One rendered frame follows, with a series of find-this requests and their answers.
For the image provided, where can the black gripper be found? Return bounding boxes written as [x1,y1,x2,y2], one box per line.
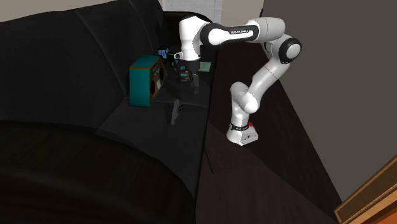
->
[185,60,200,94]

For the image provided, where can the dark patterned cup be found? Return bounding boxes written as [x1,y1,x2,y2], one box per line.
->
[172,58,191,83]

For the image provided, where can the black and blue cube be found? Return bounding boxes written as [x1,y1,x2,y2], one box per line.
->
[157,46,171,60]

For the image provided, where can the teal and brown radio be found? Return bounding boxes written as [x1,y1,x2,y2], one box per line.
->
[129,55,168,108]

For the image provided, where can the dark maroon robot stand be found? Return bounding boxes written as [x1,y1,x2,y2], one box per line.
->
[195,39,342,224]

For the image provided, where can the black sofa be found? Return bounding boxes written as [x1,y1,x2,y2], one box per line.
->
[0,0,218,224]

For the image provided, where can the brown wooden furniture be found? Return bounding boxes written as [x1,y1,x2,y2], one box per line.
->
[333,154,397,224]

